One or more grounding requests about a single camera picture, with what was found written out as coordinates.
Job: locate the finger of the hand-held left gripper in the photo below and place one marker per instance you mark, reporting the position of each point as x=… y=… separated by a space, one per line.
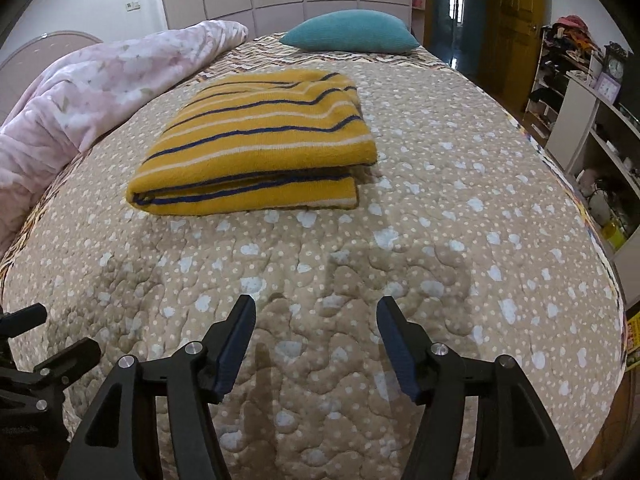
x=75 y=355
x=27 y=319

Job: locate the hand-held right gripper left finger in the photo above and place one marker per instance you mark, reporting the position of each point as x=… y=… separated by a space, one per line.
x=235 y=351

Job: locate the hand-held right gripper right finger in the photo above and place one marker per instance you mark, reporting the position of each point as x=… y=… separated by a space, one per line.
x=400 y=355

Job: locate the yellow striped sweater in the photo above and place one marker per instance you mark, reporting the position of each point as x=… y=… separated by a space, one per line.
x=260 y=145

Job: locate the pile of clothes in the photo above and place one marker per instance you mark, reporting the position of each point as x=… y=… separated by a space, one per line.
x=572 y=35

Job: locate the yellow paper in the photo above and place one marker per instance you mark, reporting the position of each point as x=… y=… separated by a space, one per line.
x=634 y=332

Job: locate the yellow container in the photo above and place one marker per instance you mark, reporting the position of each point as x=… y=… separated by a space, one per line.
x=614 y=235

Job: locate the pink floral blanket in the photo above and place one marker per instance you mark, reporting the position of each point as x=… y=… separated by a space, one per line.
x=100 y=80

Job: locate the pink headboard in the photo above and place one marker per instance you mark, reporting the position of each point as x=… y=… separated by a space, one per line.
x=50 y=39

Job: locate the white shelf unit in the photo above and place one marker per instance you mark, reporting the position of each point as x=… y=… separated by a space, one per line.
x=585 y=130

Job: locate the teal pillow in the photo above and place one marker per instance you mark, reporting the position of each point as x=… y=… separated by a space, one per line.
x=350 y=32

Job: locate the small purple clock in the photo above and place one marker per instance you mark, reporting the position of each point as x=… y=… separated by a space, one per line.
x=607 y=87

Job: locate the wooden door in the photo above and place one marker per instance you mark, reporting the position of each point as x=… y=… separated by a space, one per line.
x=515 y=20

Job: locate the window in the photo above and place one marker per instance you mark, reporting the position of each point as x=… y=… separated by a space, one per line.
x=456 y=2

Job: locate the black table clock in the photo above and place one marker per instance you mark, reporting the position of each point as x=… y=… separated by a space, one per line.
x=616 y=64

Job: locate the wall socket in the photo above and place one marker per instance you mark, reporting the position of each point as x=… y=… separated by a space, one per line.
x=133 y=6

